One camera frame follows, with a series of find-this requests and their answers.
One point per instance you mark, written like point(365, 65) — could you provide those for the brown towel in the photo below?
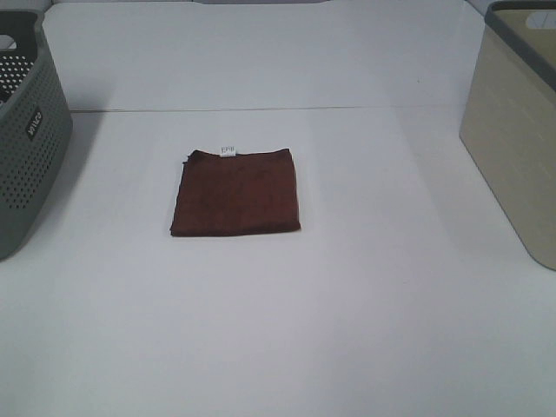
point(249, 194)

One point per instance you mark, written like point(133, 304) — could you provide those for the beige basket with grey rim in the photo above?
point(508, 126)

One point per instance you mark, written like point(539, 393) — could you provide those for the grey perforated plastic basket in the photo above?
point(36, 125)

